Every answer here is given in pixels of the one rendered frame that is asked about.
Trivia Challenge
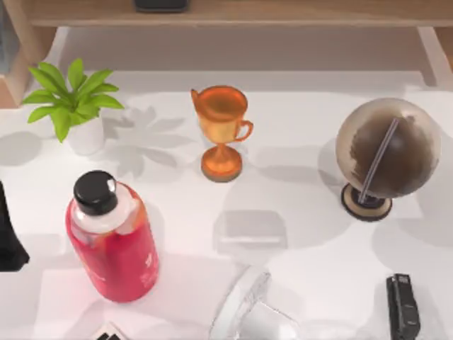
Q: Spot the orange trophy cup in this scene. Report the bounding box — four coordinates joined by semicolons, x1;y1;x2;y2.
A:
190;85;254;183

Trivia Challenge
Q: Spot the red bottle with black cap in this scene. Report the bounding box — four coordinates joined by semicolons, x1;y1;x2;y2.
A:
65;170;160;304

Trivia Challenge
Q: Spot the clear glass cup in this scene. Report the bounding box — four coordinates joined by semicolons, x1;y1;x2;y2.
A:
207;264;302;340

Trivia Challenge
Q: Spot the wooden shelf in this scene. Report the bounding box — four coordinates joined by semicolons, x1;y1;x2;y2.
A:
0;0;453;109

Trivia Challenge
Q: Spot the brown globe on stand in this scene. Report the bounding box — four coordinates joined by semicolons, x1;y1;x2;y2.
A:
335;97;442;222

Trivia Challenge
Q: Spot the green plant in white pot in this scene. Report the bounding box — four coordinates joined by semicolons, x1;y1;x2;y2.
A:
21;57;125;156

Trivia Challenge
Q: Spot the black box on shelf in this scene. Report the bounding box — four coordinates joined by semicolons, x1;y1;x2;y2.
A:
133;0;190;13

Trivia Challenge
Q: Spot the black and white striped object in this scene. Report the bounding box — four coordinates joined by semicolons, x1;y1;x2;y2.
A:
92;321;125;340

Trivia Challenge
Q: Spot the black stapler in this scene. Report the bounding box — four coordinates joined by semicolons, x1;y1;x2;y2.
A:
385;273;422;340

